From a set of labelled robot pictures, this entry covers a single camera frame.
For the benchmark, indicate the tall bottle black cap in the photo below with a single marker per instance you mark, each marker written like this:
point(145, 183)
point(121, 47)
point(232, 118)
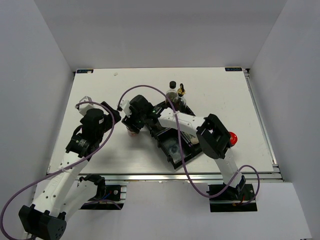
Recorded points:
point(171, 94)

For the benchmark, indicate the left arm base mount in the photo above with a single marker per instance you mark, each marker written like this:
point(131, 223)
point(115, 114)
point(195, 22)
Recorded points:
point(109, 196)

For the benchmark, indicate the small jar white lid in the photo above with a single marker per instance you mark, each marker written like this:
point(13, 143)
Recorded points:
point(131, 133)

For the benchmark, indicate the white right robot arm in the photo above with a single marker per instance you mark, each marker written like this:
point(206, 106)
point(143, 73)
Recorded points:
point(214, 139)

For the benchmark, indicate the clear bottle gold pourer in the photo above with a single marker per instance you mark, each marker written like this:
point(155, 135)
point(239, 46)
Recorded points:
point(179, 102)

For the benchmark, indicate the brown jar red lid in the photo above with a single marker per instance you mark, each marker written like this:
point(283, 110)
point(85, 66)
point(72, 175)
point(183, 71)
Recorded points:
point(233, 138)

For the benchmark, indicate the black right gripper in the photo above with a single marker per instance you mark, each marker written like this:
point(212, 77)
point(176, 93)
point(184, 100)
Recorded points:
point(128, 122)

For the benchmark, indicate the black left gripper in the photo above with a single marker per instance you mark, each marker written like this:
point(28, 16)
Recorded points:
point(109, 120)

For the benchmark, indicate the black four-compartment tray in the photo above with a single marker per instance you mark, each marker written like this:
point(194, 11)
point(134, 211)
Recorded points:
point(167, 141)

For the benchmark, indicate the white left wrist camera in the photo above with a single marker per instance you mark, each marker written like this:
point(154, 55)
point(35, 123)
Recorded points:
point(85, 105)

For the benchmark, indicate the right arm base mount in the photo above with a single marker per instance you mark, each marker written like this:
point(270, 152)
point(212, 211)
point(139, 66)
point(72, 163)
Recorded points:
point(232, 203)

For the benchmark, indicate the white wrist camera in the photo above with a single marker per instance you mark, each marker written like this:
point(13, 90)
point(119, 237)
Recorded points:
point(85, 105)
point(124, 106)

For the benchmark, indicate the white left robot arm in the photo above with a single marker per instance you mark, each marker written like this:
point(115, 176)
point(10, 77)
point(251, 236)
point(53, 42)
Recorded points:
point(46, 218)

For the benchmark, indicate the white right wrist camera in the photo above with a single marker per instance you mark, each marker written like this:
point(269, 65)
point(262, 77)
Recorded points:
point(124, 106)

